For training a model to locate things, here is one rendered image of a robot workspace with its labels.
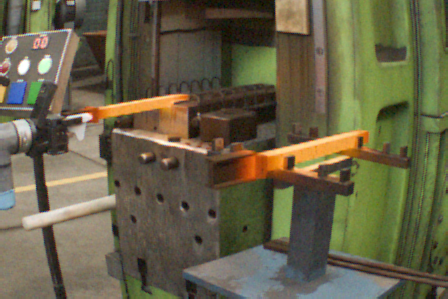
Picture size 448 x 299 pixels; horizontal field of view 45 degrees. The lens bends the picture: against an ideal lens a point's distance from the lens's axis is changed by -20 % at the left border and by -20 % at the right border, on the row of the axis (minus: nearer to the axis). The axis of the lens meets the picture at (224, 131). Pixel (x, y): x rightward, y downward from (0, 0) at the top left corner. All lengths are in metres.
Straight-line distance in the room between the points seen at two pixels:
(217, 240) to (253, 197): 0.15
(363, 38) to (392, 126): 0.42
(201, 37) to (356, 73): 0.68
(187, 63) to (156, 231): 0.55
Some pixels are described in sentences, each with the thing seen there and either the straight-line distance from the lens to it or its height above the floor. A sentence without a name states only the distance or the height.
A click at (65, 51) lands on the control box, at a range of 1.92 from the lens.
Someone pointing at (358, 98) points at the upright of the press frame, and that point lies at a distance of 1.49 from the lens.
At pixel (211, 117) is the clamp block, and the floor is 0.98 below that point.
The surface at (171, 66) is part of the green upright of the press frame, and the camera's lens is 1.93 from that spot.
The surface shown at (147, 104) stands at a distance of 1.59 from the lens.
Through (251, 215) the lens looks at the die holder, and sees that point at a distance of 1.63.
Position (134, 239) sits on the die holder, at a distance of 1.78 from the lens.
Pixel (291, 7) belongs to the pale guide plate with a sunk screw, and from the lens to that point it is 1.54.
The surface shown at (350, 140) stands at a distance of 1.20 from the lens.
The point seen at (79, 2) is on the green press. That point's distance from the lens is 7.10.
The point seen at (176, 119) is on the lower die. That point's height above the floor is 0.96.
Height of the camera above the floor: 1.27
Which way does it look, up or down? 12 degrees down
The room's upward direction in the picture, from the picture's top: straight up
